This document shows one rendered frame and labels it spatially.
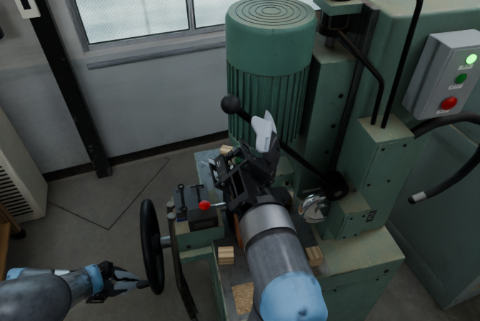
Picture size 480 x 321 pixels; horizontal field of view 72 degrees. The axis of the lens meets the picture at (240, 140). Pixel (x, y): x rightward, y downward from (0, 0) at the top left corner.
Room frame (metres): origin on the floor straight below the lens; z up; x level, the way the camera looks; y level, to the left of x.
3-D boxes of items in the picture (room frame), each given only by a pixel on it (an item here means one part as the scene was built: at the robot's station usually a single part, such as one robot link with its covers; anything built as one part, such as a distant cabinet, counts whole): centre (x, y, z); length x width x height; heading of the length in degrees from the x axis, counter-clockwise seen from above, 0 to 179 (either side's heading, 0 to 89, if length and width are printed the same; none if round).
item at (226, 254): (0.45, 0.04, 0.92); 0.04 x 0.03 x 0.04; 94
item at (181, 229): (0.57, 0.13, 0.92); 0.15 x 0.13 x 0.09; 14
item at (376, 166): (0.53, -0.30, 1.23); 0.09 x 0.08 x 0.15; 104
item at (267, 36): (0.63, -0.06, 1.35); 0.18 x 0.18 x 0.31
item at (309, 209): (0.53, -0.21, 1.02); 0.12 x 0.03 x 0.12; 104
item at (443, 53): (0.56, -0.40, 1.40); 0.10 x 0.06 x 0.16; 104
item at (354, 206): (0.52, -0.28, 1.02); 0.09 x 0.07 x 0.12; 14
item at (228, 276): (0.59, 0.04, 0.87); 0.61 x 0.30 x 0.06; 14
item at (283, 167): (0.63, -0.08, 1.03); 0.14 x 0.07 x 0.09; 104
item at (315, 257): (0.50, -0.22, 0.82); 0.04 x 0.04 x 0.05; 13
